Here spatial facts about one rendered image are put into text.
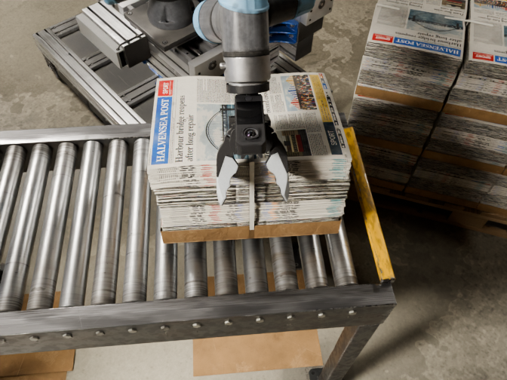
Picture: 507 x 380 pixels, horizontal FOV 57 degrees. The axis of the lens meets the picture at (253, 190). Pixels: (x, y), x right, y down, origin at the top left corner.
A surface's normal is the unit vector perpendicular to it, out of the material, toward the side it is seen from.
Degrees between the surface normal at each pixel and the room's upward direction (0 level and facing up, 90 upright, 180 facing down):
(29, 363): 0
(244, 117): 4
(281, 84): 9
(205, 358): 0
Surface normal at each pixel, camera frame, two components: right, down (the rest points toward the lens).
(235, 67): -0.47, 0.33
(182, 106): -0.01, -0.68
